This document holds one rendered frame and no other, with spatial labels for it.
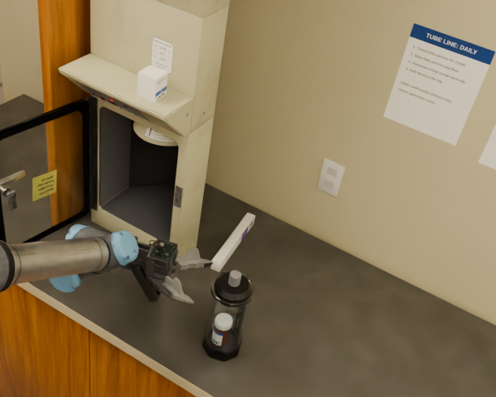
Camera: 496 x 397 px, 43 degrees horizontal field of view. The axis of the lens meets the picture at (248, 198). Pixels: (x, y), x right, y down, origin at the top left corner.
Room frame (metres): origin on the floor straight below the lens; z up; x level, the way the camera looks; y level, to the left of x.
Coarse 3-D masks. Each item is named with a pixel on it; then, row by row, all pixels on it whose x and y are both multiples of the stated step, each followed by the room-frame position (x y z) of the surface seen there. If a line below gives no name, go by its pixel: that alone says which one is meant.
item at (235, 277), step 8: (232, 272) 1.07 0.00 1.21; (216, 280) 1.07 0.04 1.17; (224, 280) 1.06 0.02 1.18; (232, 280) 1.05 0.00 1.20; (240, 280) 1.07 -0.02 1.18; (248, 280) 1.08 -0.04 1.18; (216, 288) 1.04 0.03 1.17; (224, 288) 1.04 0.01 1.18; (232, 288) 1.04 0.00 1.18; (240, 288) 1.05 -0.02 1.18; (248, 288) 1.05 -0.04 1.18; (224, 296) 1.02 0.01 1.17; (232, 296) 1.02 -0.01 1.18; (240, 296) 1.03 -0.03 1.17; (248, 296) 1.04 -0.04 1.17
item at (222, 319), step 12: (216, 276) 1.08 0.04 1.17; (252, 288) 1.07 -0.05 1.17; (216, 300) 1.02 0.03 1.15; (228, 300) 1.02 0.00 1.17; (240, 300) 1.02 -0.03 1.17; (216, 312) 1.03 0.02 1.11; (228, 312) 1.02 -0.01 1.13; (240, 312) 1.02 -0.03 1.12; (216, 324) 1.02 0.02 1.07; (228, 324) 1.02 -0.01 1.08; (240, 324) 1.03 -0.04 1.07; (216, 336) 1.02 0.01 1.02; (228, 336) 1.02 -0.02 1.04; (240, 336) 1.04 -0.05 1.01; (216, 348) 1.02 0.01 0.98; (228, 348) 1.02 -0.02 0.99
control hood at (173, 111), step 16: (80, 64) 1.37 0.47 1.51; (96, 64) 1.39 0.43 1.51; (112, 64) 1.40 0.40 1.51; (80, 80) 1.30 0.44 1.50; (96, 80) 1.31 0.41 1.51; (112, 80) 1.32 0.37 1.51; (128, 80) 1.34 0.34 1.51; (112, 96) 1.27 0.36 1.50; (128, 96) 1.26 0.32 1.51; (176, 96) 1.31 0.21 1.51; (144, 112) 1.24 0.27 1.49; (160, 112) 1.22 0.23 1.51; (176, 112) 1.25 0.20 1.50; (176, 128) 1.25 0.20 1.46
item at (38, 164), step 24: (72, 120) 1.37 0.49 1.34; (0, 144) 1.19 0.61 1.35; (24, 144) 1.25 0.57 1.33; (48, 144) 1.31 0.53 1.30; (72, 144) 1.37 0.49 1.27; (0, 168) 1.19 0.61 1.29; (24, 168) 1.24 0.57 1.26; (48, 168) 1.30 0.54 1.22; (72, 168) 1.37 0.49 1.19; (24, 192) 1.24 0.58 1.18; (48, 192) 1.30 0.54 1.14; (72, 192) 1.37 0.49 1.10; (24, 216) 1.23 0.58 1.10; (48, 216) 1.30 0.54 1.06; (24, 240) 1.23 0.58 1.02
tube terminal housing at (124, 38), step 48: (96, 0) 1.43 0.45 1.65; (144, 0) 1.37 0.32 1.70; (96, 48) 1.43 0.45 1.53; (144, 48) 1.37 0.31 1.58; (192, 48) 1.32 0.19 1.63; (96, 96) 1.43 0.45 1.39; (192, 96) 1.31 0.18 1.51; (192, 144) 1.33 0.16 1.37; (192, 192) 1.35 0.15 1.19; (144, 240) 1.36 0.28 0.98; (192, 240) 1.38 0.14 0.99
